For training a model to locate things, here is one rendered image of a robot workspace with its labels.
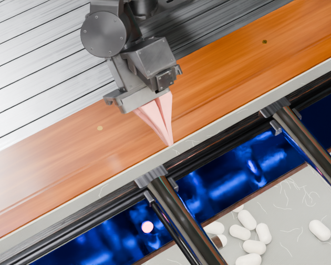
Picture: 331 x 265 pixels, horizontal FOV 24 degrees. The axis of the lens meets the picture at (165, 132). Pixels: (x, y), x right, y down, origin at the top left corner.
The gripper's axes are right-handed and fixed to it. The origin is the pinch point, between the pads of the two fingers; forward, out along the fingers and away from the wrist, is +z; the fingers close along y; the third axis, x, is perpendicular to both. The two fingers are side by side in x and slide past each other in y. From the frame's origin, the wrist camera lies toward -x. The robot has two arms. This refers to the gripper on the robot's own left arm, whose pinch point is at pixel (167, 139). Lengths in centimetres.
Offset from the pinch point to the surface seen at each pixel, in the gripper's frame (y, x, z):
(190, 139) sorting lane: 6.9, 11.4, 4.5
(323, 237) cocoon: 13.3, -5.7, 22.2
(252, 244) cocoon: 4.1, -3.1, 18.7
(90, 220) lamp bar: -19.1, -30.2, -4.0
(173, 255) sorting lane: -5.9, 1.8, 15.8
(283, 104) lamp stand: 4.2, -29.7, -4.6
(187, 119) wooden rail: 7.8, 11.7, 1.5
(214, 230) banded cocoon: 0.7, 0.4, 15.2
